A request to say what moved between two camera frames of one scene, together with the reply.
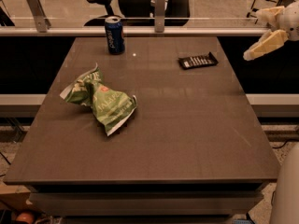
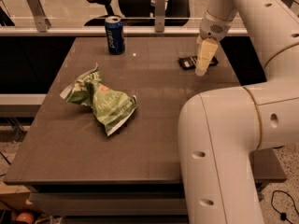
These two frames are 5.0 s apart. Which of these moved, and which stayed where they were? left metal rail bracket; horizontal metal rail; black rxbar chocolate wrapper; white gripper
Moved: white gripper
Stayed: black rxbar chocolate wrapper; horizontal metal rail; left metal rail bracket
